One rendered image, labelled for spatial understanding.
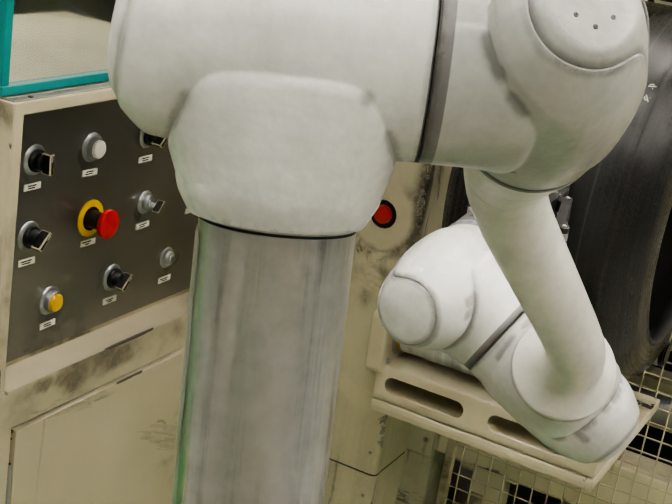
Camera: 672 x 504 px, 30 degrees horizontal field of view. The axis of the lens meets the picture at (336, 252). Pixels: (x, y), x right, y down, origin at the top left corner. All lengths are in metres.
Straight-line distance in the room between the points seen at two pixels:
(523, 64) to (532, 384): 0.57
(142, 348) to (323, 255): 1.08
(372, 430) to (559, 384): 0.90
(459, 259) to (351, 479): 0.91
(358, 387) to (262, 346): 1.30
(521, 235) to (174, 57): 0.38
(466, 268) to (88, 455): 0.73
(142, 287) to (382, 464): 0.53
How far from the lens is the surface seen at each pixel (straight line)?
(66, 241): 1.68
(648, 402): 2.14
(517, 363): 1.24
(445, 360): 1.88
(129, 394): 1.83
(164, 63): 0.73
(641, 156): 1.63
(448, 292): 1.23
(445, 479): 2.53
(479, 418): 1.86
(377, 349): 1.88
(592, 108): 0.73
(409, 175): 1.92
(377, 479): 2.12
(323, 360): 0.78
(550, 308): 1.08
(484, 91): 0.72
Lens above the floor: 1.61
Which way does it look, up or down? 18 degrees down
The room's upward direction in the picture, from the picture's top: 9 degrees clockwise
